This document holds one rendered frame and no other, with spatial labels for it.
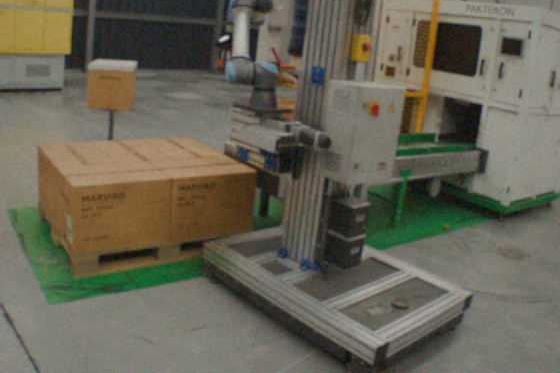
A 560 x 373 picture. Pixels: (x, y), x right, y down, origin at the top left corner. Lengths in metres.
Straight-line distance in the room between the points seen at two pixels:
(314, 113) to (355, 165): 0.38
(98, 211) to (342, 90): 1.47
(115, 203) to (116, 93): 1.98
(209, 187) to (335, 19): 1.31
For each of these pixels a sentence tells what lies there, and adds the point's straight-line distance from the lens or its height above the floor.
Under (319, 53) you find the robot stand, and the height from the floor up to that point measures 1.35.
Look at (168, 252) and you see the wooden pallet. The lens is 3.27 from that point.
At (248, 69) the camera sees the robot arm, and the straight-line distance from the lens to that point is 2.69.
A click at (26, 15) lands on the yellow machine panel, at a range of 10.19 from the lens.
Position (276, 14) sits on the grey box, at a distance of 4.64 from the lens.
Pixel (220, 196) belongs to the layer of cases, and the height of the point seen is 0.40.
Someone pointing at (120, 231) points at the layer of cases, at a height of 0.25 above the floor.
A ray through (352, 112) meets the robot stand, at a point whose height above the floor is 1.10.
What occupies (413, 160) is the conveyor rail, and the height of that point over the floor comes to 0.57.
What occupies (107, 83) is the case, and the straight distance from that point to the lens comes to 4.84.
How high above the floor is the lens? 1.43
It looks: 14 degrees down
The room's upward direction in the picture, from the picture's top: 6 degrees clockwise
